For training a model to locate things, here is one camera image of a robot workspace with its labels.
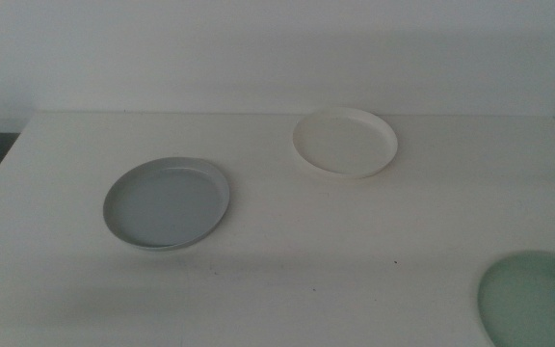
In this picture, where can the grey shallow bowl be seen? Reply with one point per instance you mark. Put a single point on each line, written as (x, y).
(166, 205)

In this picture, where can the white shallow bowl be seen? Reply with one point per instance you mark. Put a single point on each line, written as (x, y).
(345, 142)

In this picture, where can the pale green shallow bowl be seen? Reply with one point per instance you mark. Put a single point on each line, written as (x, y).
(537, 299)

